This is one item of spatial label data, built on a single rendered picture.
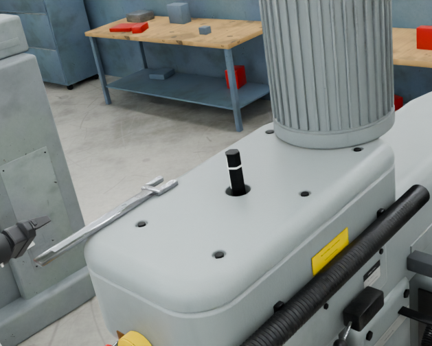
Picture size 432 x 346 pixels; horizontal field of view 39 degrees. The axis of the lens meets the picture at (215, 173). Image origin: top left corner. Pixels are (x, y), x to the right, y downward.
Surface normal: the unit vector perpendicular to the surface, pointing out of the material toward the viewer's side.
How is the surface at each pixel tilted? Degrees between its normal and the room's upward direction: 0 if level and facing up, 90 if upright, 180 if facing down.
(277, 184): 0
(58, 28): 90
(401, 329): 90
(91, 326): 0
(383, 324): 90
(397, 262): 90
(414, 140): 0
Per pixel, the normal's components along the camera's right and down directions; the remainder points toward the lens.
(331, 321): 0.73, 0.20
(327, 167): -0.15, -0.88
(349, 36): 0.18, 0.41
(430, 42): -0.70, 0.41
